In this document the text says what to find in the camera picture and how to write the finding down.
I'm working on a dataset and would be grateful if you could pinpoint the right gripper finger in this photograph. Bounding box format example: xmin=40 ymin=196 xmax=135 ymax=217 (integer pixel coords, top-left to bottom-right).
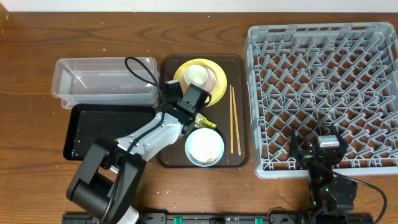
xmin=330 ymin=124 xmax=349 ymax=151
xmin=289 ymin=128 xmax=303 ymax=159

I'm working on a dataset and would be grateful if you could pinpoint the green yellow snack wrapper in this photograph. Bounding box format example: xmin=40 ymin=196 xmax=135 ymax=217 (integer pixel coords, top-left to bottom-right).
xmin=195 ymin=113 xmax=217 ymax=129

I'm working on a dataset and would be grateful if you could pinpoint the light blue bowl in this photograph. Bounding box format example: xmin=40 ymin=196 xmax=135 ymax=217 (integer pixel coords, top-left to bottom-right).
xmin=185 ymin=128 xmax=224 ymax=167

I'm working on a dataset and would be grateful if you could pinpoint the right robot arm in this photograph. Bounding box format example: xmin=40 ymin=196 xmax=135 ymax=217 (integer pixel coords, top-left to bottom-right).
xmin=289 ymin=125 xmax=358 ymax=223

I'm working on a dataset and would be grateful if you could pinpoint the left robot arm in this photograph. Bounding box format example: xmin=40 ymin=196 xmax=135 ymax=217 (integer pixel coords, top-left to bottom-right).
xmin=66 ymin=80 xmax=211 ymax=223

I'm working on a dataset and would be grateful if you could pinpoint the clear plastic waste bin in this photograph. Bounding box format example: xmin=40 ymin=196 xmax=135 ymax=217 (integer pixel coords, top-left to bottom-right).
xmin=52 ymin=57 xmax=159 ymax=109

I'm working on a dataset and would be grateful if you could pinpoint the grey plastic dishwasher rack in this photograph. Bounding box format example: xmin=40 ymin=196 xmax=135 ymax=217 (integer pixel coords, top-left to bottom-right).
xmin=244 ymin=22 xmax=397 ymax=179

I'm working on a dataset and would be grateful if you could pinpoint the cream white cup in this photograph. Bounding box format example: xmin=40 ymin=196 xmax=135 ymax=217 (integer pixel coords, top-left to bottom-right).
xmin=183 ymin=65 xmax=208 ymax=86

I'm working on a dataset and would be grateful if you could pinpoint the pink bowl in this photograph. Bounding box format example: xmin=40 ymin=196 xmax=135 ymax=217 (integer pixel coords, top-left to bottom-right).
xmin=182 ymin=66 xmax=216 ymax=93

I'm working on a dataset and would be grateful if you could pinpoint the yellow plate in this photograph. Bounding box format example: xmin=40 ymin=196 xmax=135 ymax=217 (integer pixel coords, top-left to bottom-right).
xmin=174 ymin=58 xmax=227 ymax=106

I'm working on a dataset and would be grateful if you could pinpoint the right wooden chopstick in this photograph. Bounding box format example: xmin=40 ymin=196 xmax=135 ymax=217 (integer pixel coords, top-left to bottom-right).
xmin=231 ymin=86 xmax=242 ymax=156

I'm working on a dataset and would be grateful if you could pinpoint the wooden chopstick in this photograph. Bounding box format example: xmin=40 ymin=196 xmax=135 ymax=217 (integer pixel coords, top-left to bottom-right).
xmin=229 ymin=85 xmax=234 ymax=154
xmin=231 ymin=86 xmax=242 ymax=156

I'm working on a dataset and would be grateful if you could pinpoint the dark brown serving tray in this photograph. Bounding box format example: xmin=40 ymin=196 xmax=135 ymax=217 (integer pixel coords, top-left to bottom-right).
xmin=160 ymin=54 xmax=250 ymax=168

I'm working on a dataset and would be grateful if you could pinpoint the left wooden chopstick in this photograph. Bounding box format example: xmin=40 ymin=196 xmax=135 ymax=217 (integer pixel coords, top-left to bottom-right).
xmin=229 ymin=85 xmax=234 ymax=154

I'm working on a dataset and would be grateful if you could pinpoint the black plastic tray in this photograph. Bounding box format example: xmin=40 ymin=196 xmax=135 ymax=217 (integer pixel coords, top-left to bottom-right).
xmin=63 ymin=104 xmax=155 ymax=161

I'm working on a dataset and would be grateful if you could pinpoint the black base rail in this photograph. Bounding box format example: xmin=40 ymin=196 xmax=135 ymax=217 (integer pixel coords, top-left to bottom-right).
xmin=62 ymin=213 xmax=374 ymax=224

